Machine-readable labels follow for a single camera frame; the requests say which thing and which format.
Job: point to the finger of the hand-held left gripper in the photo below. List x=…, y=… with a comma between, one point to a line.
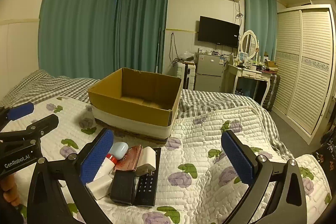
x=19, y=110
x=43, y=124

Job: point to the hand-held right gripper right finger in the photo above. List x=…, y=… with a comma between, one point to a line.
x=237, y=161

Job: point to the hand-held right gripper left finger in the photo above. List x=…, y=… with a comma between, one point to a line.
x=96, y=159

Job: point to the person's left hand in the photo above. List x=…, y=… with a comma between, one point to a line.
x=8, y=187

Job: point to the white tube with red band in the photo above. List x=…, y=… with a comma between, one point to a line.
x=105, y=167

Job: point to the light blue earbud case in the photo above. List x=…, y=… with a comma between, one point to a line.
x=118, y=149

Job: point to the white rectangular power block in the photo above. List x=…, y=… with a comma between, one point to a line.
x=101, y=186

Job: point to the brown patterned wallet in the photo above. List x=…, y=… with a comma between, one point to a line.
x=128, y=159

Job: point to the small black box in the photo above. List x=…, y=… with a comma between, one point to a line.
x=122, y=187

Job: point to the floral quilted bed cover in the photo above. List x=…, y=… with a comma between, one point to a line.
x=197, y=161

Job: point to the white charger adapter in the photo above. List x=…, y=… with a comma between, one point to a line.
x=147, y=158

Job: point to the black remote control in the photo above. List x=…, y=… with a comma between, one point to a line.
x=146, y=188

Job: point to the grey checkered bed sheet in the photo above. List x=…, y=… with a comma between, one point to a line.
x=218, y=100

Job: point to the dark suitcase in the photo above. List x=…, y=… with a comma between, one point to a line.
x=271, y=92

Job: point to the brown cardboard box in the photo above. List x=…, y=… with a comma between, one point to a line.
x=131, y=90

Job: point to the white dressing table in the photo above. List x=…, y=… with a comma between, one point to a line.
x=249, y=74

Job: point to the dark printed cloth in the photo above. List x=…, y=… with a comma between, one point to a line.
x=327, y=153

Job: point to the small silver fridge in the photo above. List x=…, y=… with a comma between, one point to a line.
x=208, y=71

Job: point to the wide teal curtain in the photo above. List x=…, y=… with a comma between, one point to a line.
x=78, y=16

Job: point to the white louvered wardrobe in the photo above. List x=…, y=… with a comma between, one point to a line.
x=304, y=69

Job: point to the white oval mirror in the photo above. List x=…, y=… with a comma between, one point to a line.
x=248, y=45

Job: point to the narrow teal curtain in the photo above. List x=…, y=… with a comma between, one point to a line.
x=258, y=14

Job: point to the small picture frame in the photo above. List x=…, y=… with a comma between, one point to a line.
x=242, y=57

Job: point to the black wall television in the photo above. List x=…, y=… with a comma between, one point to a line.
x=218, y=31

